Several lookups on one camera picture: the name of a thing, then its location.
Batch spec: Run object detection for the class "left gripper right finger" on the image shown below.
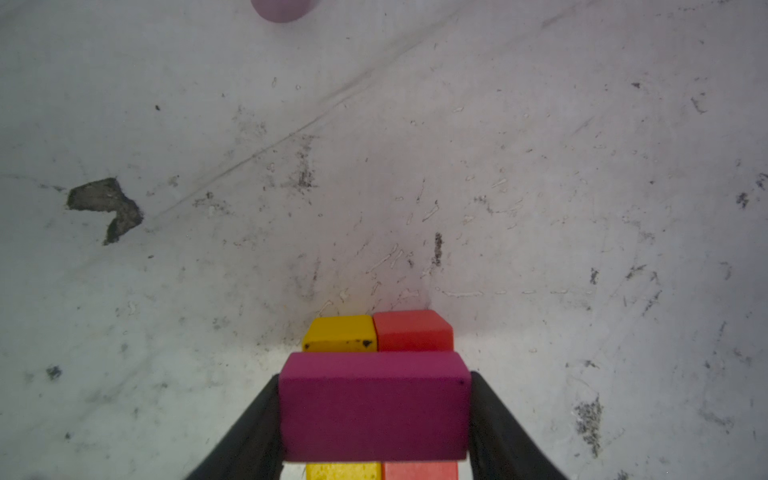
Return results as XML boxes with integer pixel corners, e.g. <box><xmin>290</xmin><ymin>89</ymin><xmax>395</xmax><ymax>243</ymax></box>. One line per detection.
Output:
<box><xmin>468</xmin><ymin>371</ymin><xmax>567</xmax><ymax>480</ymax></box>

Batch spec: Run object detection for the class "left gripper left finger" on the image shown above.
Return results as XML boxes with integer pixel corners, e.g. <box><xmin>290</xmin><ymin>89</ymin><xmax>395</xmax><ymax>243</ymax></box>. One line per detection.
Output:
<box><xmin>187</xmin><ymin>375</ymin><xmax>285</xmax><ymax>480</ymax></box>

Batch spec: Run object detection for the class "magenta wood block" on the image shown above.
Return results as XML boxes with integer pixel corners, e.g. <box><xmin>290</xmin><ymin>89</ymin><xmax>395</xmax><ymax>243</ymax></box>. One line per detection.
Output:
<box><xmin>278</xmin><ymin>352</ymin><xmax>471</xmax><ymax>463</ymax></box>

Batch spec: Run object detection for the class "yellow arch wood block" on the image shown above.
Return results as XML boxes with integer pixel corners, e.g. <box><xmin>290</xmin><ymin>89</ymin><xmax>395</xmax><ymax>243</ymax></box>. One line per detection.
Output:
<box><xmin>302</xmin><ymin>315</ymin><xmax>382</xmax><ymax>480</ymax></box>

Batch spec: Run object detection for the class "red arch wood block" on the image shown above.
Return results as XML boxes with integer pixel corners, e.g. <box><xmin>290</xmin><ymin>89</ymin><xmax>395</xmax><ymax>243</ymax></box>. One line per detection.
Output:
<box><xmin>372</xmin><ymin>309</ymin><xmax>460</xmax><ymax>480</ymax></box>

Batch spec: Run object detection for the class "dried leaf scrap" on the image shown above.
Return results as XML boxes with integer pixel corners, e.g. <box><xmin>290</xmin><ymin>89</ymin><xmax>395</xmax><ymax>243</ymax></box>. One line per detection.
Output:
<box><xmin>66</xmin><ymin>177</ymin><xmax>144</xmax><ymax>245</ymax></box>

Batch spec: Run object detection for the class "purple pink toy knife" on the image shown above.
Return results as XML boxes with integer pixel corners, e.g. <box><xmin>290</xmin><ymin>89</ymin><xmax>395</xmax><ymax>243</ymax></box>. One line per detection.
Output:
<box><xmin>251</xmin><ymin>0</ymin><xmax>318</xmax><ymax>23</ymax></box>

